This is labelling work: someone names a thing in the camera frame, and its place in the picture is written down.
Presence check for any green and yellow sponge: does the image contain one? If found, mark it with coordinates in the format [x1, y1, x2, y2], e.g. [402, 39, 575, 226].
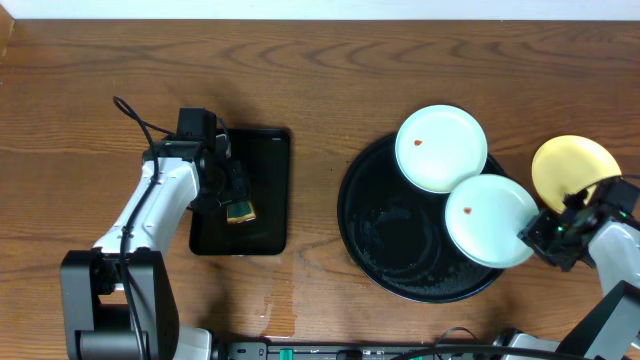
[226, 200, 256, 224]

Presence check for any yellow plate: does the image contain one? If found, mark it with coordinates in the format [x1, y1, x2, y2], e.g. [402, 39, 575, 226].
[531, 135, 622, 214]

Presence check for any light blue plate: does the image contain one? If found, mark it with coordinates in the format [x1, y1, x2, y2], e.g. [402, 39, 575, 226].
[444, 174, 538, 269]
[394, 105, 488, 194]

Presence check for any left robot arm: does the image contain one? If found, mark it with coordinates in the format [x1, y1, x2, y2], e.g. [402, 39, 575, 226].
[60, 108, 249, 359]

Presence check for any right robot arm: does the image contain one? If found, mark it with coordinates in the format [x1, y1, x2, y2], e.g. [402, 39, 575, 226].
[518, 175, 639, 359]

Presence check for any black rectangular tray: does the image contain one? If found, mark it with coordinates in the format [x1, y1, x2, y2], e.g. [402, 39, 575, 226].
[189, 129, 291, 256]

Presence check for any black round tray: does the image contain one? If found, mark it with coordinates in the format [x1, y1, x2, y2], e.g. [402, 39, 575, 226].
[337, 133, 503, 303]

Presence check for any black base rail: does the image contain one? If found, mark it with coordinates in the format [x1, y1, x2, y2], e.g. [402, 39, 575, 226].
[214, 340, 501, 360]

